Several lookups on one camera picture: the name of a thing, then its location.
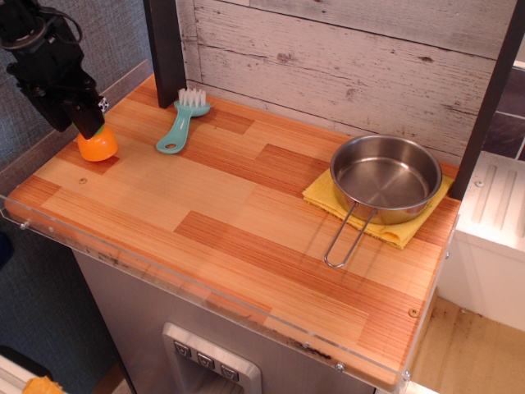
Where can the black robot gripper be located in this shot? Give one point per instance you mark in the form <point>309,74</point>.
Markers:
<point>47,65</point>

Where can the orange toy fruit green top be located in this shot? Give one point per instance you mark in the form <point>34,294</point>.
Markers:
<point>100,147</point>

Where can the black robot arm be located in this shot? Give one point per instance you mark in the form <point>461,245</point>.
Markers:
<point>27,9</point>

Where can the clear acrylic left guard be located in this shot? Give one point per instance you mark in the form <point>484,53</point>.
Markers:
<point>35,157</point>

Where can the clear acrylic guard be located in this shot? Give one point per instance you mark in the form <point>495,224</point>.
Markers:
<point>35,157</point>
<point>260,261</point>

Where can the teal dish brush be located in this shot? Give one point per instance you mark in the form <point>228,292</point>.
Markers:
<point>190,103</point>

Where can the grey toy fridge cabinet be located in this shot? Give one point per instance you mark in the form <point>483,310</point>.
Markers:
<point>135,311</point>

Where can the yellow folded cloth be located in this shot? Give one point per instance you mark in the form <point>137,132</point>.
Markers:
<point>321,193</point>

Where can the yellow object at corner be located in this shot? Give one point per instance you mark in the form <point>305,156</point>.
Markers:
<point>42,385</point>

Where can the silver water dispenser panel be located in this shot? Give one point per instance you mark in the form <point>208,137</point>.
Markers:
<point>200,366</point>

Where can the clear acrylic front guard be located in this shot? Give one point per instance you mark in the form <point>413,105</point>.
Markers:
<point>260,261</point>

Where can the stainless steel pan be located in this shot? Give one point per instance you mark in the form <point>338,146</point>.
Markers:
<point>381,179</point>

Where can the white toy sink unit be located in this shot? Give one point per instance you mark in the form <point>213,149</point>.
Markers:
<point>484,268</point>

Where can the dark left post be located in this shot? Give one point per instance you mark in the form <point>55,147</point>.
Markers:
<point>166,49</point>

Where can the dark post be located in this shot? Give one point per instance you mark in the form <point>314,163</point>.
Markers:
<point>495,89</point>
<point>166,49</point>

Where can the dark right post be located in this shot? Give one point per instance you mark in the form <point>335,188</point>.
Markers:
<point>495,89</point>

